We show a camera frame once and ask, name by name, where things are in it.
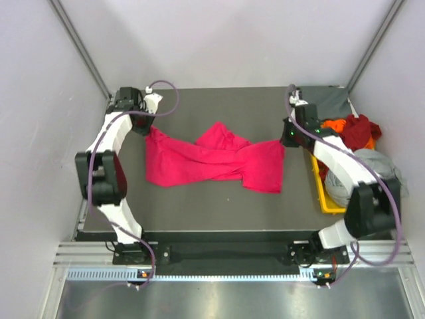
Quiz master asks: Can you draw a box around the light grey t shirt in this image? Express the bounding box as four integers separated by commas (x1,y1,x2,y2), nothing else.
324,148,409,208

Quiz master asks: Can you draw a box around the pink t shirt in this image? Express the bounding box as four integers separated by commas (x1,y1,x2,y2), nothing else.
145,122,285,194

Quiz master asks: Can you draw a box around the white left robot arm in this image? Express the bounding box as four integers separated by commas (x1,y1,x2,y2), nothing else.
74,87,163,265

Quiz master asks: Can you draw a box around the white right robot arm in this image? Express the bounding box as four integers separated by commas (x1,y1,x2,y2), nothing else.
281,103,402,265

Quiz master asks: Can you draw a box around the folded dark grey t shirt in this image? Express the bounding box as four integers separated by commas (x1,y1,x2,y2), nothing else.
299,86,352,120

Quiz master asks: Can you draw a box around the orange t shirt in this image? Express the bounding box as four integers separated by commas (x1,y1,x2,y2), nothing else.
321,119,376,150

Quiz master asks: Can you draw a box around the dark red t shirt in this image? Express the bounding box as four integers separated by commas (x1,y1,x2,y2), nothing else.
340,114,382,151

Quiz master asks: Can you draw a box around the yellow plastic bin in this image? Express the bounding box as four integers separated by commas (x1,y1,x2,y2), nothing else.
310,155,346,215

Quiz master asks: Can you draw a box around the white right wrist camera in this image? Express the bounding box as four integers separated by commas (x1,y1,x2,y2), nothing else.
289,88,308,108

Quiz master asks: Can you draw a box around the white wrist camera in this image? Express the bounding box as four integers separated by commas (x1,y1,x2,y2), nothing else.
143,86,163,114
289,88,308,108

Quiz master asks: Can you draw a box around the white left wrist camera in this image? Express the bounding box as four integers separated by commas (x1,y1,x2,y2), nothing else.
143,86,163,114

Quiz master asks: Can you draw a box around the left aluminium corner post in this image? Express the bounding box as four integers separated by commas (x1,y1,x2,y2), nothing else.
47,0,112,100

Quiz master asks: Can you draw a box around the aluminium corner post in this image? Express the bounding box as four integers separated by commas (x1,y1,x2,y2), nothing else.
346,0,406,93
47,0,112,100

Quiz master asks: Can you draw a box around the right aluminium corner post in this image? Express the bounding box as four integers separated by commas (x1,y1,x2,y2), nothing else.
346,0,406,93

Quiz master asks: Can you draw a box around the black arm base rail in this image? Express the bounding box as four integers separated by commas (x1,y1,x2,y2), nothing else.
109,229,349,275

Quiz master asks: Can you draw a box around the aluminium frame rail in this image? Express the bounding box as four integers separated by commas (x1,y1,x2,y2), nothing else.
53,240,414,267

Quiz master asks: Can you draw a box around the slotted grey cable duct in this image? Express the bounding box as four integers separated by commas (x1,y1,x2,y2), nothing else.
66,267,335,283

